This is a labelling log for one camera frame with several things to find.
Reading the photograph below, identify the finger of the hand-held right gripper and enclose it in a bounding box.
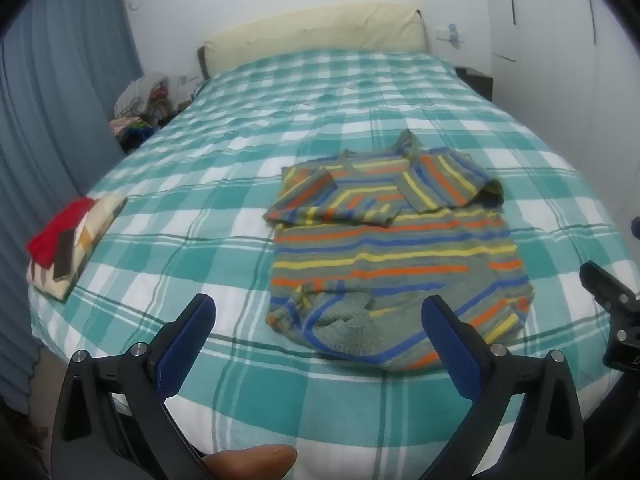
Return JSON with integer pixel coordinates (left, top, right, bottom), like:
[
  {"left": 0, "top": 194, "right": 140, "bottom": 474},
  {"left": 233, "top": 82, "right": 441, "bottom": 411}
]
[{"left": 580, "top": 260, "right": 640, "bottom": 313}]

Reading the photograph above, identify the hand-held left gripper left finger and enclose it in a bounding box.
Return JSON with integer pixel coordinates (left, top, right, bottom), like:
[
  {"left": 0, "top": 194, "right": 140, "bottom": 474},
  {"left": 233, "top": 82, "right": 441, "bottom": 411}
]
[{"left": 51, "top": 292, "right": 217, "bottom": 480}]

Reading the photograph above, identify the red folded garment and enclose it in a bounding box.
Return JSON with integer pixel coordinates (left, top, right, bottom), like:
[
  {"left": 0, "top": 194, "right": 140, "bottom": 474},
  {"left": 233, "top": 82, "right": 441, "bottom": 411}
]
[{"left": 27, "top": 197, "right": 96, "bottom": 267}]

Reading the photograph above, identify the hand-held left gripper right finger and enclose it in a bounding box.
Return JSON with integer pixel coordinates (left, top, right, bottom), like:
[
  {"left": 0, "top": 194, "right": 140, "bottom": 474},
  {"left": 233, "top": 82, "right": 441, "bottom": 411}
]
[{"left": 421, "top": 295, "right": 586, "bottom": 480}]

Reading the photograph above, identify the teal plaid bed blanket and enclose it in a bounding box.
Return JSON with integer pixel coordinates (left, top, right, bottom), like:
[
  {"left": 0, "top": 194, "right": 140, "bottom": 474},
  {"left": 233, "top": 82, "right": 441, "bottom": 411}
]
[{"left": 27, "top": 49, "right": 636, "bottom": 480}]

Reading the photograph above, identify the person's left hand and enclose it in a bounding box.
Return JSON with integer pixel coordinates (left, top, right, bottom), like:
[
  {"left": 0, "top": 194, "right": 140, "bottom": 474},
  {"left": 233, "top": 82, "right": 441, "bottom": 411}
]
[{"left": 202, "top": 444, "right": 298, "bottom": 480}]

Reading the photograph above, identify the cream padded headboard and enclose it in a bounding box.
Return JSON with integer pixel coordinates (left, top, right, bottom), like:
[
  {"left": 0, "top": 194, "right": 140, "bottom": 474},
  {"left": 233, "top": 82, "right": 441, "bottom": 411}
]
[{"left": 197, "top": 2, "right": 428, "bottom": 81}]

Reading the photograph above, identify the dark nightstand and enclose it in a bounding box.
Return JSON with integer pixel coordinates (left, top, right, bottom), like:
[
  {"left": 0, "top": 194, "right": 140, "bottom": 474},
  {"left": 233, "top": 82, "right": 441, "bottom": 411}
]
[{"left": 454, "top": 66, "right": 494, "bottom": 101}]

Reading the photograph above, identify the striped knit sweater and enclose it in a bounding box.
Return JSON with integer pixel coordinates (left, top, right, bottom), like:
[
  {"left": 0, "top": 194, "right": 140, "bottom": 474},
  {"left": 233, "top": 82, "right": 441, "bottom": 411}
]
[{"left": 263, "top": 129, "right": 535, "bottom": 372}]

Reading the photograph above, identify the cream patterned folded garment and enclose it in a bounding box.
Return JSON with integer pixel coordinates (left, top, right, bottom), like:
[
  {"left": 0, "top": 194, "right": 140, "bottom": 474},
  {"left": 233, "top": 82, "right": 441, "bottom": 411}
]
[{"left": 27, "top": 195, "right": 128, "bottom": 302}]

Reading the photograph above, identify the white wall fixture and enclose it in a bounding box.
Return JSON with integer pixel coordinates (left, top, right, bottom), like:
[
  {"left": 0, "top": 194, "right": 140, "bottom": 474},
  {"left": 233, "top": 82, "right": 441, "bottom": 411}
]
[{"left": 436, "top": 22, "right": 466, "bottom": 51}]

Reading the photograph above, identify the white wardrobe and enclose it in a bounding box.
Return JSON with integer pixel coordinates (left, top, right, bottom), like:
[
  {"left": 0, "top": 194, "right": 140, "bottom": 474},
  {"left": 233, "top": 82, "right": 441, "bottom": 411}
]
[{"left": 480, "top": 0, "right": 640, "bottom": 221}]

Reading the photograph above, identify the pile of mixed clothes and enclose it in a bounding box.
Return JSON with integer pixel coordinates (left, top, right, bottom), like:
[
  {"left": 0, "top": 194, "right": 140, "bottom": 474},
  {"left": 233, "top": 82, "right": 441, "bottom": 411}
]
[{"left": 110, "top": 72, "right": 173, "bottom": 153}]

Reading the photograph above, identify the blue curtain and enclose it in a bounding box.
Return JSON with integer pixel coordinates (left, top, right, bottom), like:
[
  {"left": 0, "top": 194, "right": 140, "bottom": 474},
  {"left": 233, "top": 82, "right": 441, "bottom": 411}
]
[{"left": 0, "top": 0, "right": 143, "bottom": 416}]

